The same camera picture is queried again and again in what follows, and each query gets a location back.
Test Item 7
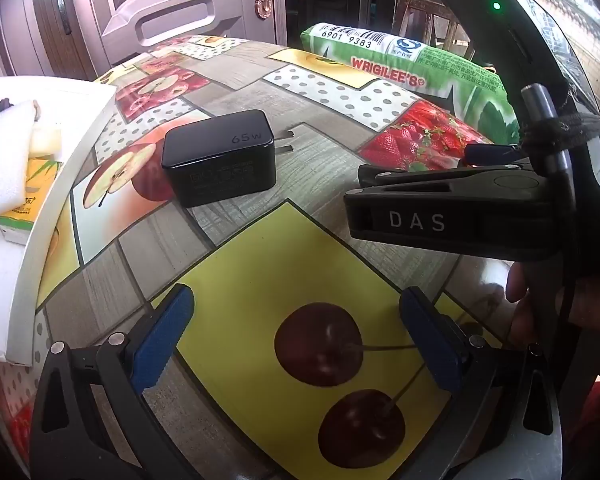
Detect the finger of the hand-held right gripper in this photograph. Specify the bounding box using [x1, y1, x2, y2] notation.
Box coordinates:
[343, 167, 572, 263]
[357, 144, 536, 186]

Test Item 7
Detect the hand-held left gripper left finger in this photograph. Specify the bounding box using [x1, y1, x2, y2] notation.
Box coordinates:
[27, 282, 196, 480]

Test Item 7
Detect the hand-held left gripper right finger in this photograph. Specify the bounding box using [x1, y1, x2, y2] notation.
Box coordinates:
[399, 286, 563, 480]

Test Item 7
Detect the white foam block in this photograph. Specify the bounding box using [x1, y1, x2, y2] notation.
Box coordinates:
[0, 100, 38, 218]

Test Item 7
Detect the pale yellow sponge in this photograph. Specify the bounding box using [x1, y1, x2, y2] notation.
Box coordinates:
[30, 127, 62, 157]

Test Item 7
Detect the white tray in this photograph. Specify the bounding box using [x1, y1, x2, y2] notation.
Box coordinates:
[0, 76, 118, 366]

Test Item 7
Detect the person's right hand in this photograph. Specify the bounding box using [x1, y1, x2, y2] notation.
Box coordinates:
[505, 262, 561, 348]

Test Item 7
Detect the green Wrigley's gum pack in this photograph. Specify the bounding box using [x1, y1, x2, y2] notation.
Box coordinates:
[300, 22, 523, 146]

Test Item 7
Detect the wooden chair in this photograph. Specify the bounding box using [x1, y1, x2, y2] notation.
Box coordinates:
[392, 0, 476, 58]

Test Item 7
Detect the black charger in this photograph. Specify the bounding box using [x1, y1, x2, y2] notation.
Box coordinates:
[161, 109, 296, 208]

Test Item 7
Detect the yellow green tissue packet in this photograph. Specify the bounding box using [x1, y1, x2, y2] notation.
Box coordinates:
[0, 157, 63, 246]

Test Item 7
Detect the dark brown door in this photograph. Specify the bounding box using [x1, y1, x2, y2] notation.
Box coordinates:
[0, 0, 118, 83]

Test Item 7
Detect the black door handle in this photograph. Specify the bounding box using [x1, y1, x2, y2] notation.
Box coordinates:
[55, 0, 73, 36]

